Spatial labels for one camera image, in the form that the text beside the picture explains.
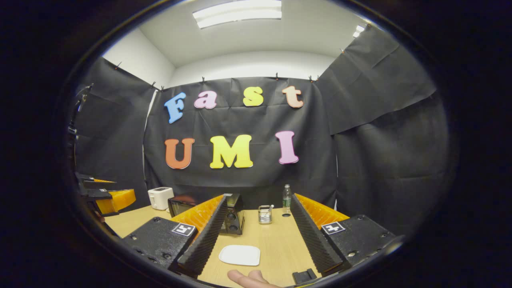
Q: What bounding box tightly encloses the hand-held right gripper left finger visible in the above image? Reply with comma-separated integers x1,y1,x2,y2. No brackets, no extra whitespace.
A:
121,194,229,278

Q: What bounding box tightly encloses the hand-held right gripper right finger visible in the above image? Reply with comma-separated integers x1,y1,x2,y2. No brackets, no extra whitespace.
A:
290,193,397,277

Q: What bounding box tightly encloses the black electric oven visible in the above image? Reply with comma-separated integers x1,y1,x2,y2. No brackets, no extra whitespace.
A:
168,194,245,235

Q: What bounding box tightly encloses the white square plate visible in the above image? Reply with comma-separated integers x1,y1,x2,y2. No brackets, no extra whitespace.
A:
218,245,261,266

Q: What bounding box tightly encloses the white toaster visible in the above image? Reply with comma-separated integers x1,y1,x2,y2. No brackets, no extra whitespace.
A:
148,187,174,211

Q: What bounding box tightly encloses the clear plastic water bottle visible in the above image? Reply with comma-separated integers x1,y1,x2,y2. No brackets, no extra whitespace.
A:
282,184,292,214

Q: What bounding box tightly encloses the clear glass cup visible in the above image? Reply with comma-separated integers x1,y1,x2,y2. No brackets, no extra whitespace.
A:
258,205,274,224

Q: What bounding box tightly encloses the dark metal stand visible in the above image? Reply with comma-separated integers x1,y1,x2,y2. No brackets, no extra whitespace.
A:
69,83,94,138

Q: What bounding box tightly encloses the long ceiling light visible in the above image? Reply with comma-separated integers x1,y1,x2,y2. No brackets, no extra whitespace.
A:
193,0,282,29

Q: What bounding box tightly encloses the small black table bracket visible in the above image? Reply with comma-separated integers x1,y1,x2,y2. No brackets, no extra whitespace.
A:
292,268,317,284

